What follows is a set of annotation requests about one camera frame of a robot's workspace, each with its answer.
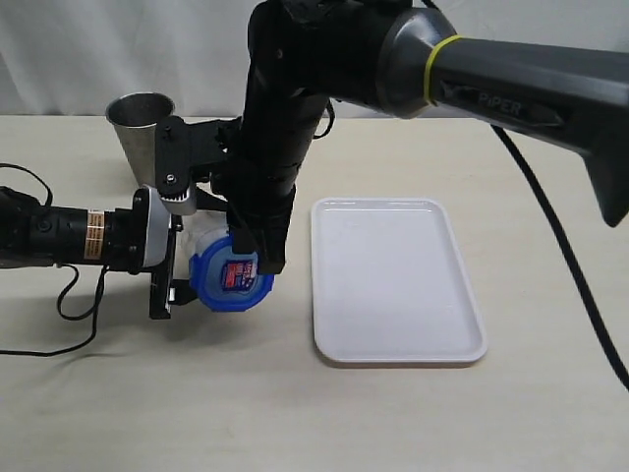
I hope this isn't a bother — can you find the white plastic tray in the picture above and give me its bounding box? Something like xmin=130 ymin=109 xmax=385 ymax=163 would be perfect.
xmin=311 ymin=198 xmax=487 ymax=367

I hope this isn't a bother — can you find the white backdrop curtain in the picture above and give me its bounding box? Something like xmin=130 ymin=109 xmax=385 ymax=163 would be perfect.
xmin=1 ymin=1 xmax=628 ymax=116

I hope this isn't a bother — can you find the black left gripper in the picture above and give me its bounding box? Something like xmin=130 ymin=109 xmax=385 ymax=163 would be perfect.
xmin=107 ymin=206 xmax=197 ymax=320

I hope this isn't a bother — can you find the stainless steel cup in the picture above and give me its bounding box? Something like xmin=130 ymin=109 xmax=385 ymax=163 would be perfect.
xmin=105 ymin=91 xmax=175 ymax=186

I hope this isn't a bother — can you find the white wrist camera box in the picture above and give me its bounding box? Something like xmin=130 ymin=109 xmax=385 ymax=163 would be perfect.
xmin=129 ymin=185 xmax=171 ymax=271

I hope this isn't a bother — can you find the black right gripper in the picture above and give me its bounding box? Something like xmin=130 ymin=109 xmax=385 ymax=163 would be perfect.
xmin=210 ymin=118 xmax=300 ymax=274

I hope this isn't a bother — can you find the blue container lid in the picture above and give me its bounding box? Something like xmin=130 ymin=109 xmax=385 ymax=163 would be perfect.
xmin=188 ymin=232 xmax=274 ymax=313

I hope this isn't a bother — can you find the clear tall plastic container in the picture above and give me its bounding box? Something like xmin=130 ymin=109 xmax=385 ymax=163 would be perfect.
xmin=179 ymin=210 xmax=228 ymax=260

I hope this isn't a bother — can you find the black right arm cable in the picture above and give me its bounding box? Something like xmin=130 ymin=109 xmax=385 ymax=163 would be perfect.
xmin=490 ymin=125 xmax=629 ymax=392

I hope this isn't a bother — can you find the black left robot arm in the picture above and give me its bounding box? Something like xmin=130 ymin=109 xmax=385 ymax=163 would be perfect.
xmin=1 ymin=186 xmax=183 ymax=320

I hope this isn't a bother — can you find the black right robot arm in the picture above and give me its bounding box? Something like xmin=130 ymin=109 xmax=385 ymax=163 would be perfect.
xmin=225 ymin=1 xmax=628 ymax=274

